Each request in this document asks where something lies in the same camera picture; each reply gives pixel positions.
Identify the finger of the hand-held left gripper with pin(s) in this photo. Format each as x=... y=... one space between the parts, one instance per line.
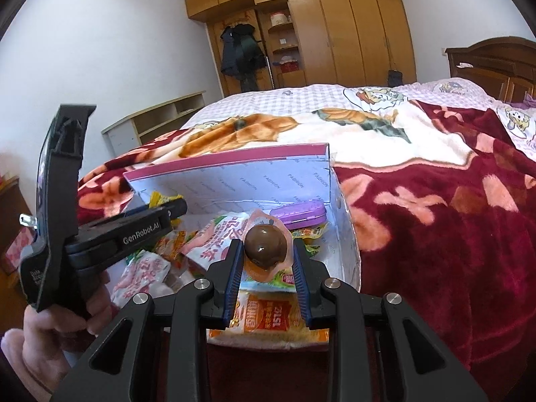
x=176 y=211

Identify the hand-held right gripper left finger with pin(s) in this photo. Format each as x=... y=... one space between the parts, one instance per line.
x=234 y=284

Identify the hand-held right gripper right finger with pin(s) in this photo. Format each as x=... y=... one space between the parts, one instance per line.
x=302 y=293

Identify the yellow candy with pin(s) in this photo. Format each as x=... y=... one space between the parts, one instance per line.
x=161 y=199

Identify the clear snack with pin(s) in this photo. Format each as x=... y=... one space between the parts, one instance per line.
x=173 y=245

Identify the orange rice cracker packet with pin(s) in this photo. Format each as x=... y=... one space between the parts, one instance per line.
x=268 y=314

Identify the green snack packet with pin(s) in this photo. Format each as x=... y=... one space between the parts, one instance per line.
x=312 y=252

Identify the large pink spout pouch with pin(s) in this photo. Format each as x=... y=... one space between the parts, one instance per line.
x=213 y=234

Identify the brown braised egg packet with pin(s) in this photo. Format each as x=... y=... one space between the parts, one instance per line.
x=266 y=245

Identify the small pink spout pouch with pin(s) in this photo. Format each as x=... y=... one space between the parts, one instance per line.
x=138 y=276

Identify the purple plastic case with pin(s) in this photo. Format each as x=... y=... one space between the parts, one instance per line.
x=299 y=213

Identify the pink cardboard box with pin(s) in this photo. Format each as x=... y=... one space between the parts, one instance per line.
x=251 y=180

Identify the person's left hand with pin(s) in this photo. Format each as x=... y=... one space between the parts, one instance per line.
x=63 y=343

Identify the wooden nightstand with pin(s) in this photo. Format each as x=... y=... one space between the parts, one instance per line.
x=12 y=209

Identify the pink patterned box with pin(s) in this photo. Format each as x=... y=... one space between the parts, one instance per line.
x=16 y=247

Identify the low white shelf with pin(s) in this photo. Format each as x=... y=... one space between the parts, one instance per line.
x=125 y=130

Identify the checked cartoon bedsheet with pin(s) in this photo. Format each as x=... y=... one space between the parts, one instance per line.
x=301 y=100

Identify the dark hanging jacket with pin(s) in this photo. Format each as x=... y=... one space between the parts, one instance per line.
x=240 y=54

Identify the red storage basket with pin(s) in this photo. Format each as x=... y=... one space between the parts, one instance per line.
x=289 y=66

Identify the white round storage box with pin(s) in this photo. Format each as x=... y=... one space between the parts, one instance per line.
x=279 y=19

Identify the small black bag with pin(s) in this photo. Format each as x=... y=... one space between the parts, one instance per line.
x=394 y=78

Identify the wooden wardrobe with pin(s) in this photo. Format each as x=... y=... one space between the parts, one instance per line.
x=356 y=29

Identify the dark wooden headboard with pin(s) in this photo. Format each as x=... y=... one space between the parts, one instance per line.
x=490 y=67

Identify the purple cloth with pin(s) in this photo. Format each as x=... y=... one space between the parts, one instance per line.
x=529 y=101

